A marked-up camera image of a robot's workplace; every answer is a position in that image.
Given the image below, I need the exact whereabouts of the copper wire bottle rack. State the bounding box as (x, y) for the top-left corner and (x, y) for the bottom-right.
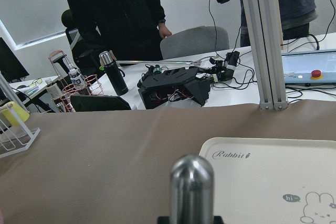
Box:
(46, 50), (103, 112)

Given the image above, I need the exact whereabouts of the grey office chair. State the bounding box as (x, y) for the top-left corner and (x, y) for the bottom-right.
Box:
(160, 26), (229, 59)

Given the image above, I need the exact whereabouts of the person in black jacket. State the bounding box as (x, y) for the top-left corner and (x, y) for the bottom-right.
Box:
(67, 0), (172, 61)

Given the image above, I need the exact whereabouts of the black thermos flask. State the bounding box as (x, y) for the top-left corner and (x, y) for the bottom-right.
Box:
(99, 51), (128, 96)

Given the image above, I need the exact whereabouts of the white wire cup rack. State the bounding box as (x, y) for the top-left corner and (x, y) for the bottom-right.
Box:
(1, 113), (40, 158)

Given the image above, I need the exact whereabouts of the yellow cup in rack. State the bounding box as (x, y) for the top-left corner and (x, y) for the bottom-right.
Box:
(1, 101), (29, 126)

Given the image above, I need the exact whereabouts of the cream plastic tray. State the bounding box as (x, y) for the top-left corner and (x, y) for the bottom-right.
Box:
(200, 137), (335, 223)

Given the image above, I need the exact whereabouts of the aluminium frame post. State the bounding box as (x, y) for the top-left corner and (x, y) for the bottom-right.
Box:
(243, 0), (288, 110)

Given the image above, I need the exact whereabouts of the steel muddler black tip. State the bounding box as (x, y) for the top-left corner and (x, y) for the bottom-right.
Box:
(169, 154), (214, 223)

